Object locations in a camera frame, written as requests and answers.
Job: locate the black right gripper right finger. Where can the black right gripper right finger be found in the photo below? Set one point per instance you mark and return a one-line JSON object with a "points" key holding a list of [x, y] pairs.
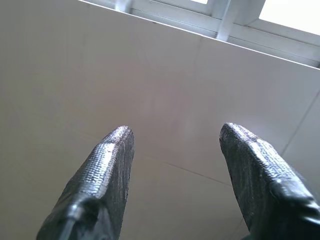
{"points": [[265, 182]]}

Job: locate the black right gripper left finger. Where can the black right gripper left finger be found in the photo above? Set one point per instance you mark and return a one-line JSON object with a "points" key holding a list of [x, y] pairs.
{"points": [[100, 180]]}

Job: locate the white barred window frame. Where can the white barred window frame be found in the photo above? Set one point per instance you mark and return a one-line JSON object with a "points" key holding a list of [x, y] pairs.
{"points": [[225, 22]]}

